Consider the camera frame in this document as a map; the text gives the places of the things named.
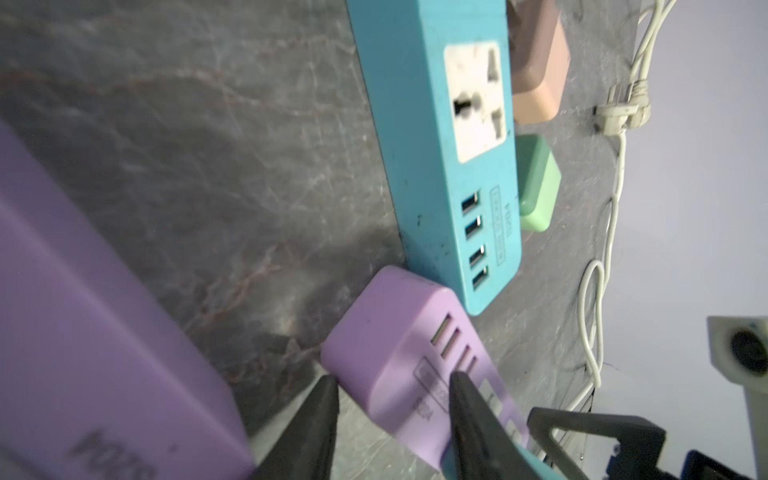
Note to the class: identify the green adapter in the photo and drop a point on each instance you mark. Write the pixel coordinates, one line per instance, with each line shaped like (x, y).
(539, 180)

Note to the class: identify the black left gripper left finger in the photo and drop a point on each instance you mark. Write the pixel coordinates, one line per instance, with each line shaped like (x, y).
(306, 448)

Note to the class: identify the pink adapter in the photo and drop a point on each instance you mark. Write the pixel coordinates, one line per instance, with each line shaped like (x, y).
(540, 59)

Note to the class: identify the purple power strip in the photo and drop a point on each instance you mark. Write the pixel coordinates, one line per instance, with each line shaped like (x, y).
(393, 352)
(97, 380)

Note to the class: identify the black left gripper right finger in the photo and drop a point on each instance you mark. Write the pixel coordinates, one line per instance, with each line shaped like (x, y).
(482, 449)

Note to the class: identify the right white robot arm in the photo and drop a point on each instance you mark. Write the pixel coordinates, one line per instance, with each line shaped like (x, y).
(738, 350)

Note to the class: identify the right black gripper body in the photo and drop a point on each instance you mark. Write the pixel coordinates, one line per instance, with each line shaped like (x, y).
(695, 448)

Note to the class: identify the teal power strip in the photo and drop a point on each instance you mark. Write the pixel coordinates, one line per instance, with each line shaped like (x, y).
(437, 75)

